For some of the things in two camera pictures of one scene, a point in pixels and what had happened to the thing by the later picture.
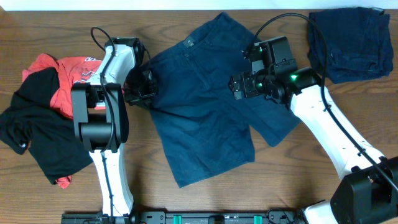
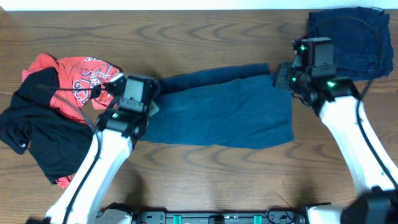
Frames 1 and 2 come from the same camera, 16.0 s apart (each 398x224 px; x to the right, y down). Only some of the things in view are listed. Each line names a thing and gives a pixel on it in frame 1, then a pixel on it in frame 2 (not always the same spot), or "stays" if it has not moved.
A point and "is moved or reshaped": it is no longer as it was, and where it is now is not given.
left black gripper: [151, 91] -> [154, 109]
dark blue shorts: [206, 131] is moved or reshaped
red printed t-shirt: [71, 70] stays
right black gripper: [247, 78] -> [280, 81]
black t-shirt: [52, 137] stays
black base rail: [288, 217] stays
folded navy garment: [359, 43] stays
